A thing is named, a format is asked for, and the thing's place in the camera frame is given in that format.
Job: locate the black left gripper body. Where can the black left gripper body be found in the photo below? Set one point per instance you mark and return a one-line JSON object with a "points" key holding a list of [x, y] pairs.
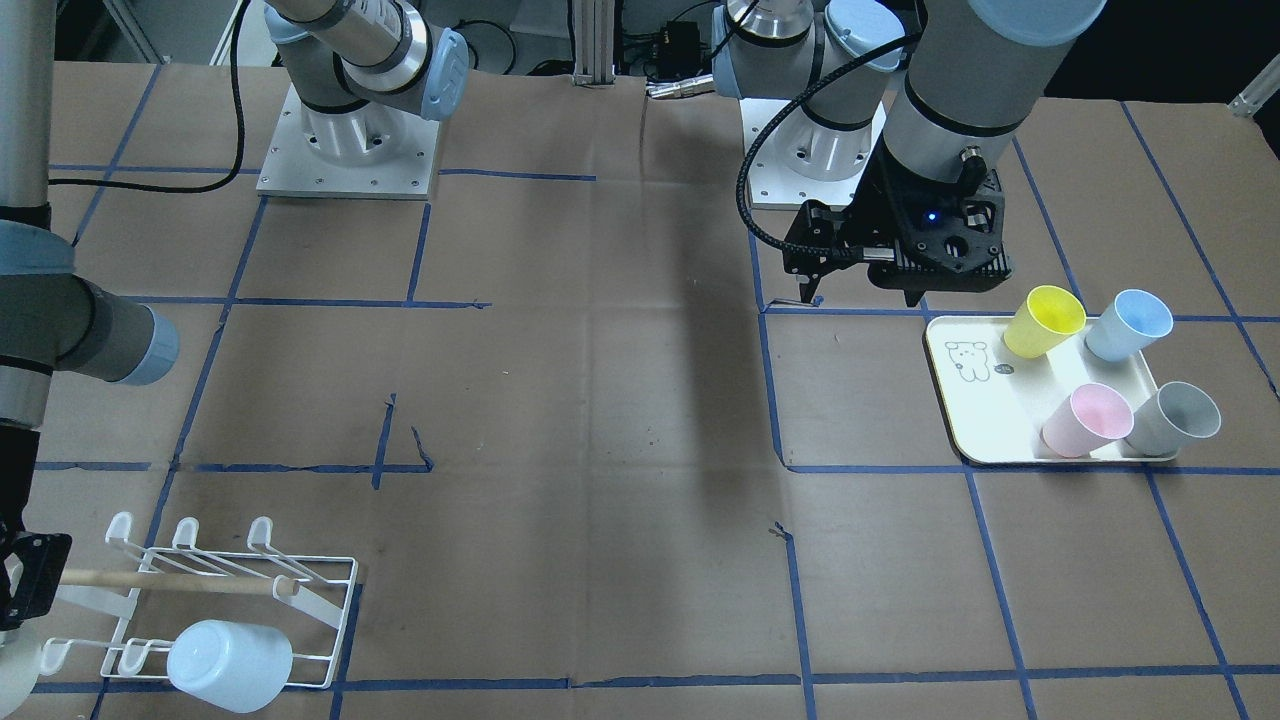
{"points": [[880, 207]]}

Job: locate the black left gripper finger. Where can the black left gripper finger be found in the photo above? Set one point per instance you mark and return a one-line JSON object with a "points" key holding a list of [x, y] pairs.
{"points": [[809, 270]]}

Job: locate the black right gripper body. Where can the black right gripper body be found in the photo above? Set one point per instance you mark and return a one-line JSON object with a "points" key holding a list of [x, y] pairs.
{"points": [[12, 505]]}

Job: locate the light blue ikea cup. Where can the light blue ikea cup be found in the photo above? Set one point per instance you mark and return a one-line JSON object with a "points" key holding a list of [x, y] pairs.
{"points": [[240, 667]]}

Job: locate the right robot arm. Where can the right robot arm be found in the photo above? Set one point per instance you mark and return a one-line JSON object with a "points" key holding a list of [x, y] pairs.
{"points": [[343, 56]]}

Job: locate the yellow ikea cup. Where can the yellow ikea cup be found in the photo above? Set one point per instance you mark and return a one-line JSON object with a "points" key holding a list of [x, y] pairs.
{"points": [[1048, 316]]}

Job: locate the blue ikea cup on tray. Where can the blue ikea cup on tray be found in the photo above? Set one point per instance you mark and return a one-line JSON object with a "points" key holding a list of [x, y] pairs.
{"points": [[1133, 321]]}

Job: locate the pink ikea cup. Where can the pink ikea cup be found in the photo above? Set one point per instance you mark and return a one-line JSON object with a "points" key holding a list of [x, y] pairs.
{"points": [[1092, 416]]}

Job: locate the grey ikea cup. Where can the grey ikea cup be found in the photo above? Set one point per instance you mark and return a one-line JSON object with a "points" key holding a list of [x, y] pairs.
{"points": [[1175, 416]]}

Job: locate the cream bunny tray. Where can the cream bunny tray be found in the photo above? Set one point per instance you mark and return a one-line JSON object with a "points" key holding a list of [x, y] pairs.
{"points": [[995, 402]]}

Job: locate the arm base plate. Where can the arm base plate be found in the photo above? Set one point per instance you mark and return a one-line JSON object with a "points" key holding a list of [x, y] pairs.
{"points": [[372, 152], [802, 160]]}

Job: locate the white wire cup rack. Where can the white wire cup rack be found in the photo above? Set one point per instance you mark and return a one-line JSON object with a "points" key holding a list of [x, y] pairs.
{"points": [[169, 586]]}

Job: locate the aluminium frame post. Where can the aluminium frame post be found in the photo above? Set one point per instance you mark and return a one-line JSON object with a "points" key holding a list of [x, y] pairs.
{"points": [[594, 41]]}

